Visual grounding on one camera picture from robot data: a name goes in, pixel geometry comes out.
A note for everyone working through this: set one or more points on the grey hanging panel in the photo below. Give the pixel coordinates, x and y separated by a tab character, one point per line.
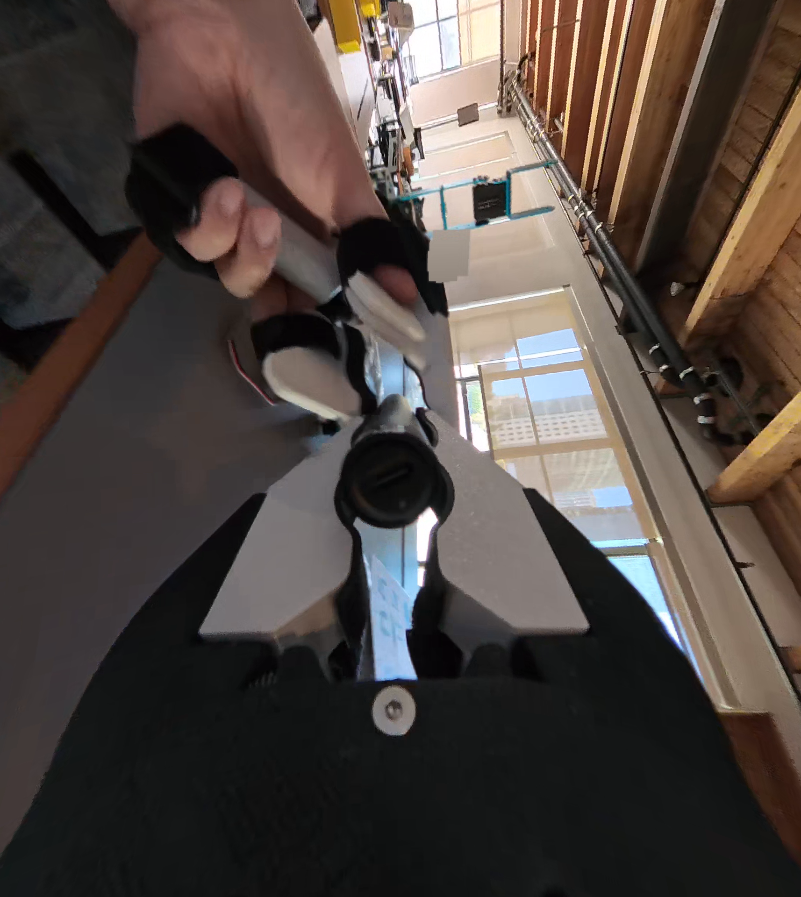
468	115

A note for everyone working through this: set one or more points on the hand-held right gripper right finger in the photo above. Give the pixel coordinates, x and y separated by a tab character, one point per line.
512	567

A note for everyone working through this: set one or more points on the blue toy robot arm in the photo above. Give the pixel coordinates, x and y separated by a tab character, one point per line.
490	203

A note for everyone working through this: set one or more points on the multi-pane window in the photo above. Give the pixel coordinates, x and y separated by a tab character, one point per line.
442	35

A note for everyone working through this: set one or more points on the large window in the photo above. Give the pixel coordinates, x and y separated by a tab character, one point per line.
548	392

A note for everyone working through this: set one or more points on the dark ceiling pipe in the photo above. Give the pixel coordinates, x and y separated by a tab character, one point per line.
625	280

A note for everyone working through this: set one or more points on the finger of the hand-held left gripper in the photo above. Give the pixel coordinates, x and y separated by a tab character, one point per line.
386	315
309	382

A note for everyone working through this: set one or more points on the dark desk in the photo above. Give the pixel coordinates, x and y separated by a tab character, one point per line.
127	490

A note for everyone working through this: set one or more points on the person's left hand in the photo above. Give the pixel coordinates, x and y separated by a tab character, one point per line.
246	91

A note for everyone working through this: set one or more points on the black screwdriver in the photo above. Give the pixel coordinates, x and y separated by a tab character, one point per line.
393	483

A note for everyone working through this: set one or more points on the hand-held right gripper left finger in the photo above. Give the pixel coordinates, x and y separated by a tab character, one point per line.
281	560

